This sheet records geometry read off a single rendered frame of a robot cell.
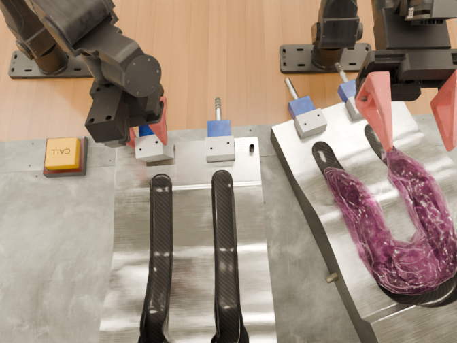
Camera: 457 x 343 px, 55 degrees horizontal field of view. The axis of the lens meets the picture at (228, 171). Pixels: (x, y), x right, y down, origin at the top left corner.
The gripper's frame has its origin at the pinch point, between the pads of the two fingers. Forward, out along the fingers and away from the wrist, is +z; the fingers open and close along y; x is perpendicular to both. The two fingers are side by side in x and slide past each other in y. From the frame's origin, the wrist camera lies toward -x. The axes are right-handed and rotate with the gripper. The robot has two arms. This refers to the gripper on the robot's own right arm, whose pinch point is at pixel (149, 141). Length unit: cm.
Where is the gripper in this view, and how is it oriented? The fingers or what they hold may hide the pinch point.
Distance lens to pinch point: 76.5
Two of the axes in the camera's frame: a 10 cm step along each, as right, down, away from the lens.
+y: 9.7, -1.4, -2.0
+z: 2.4, 6.5, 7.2
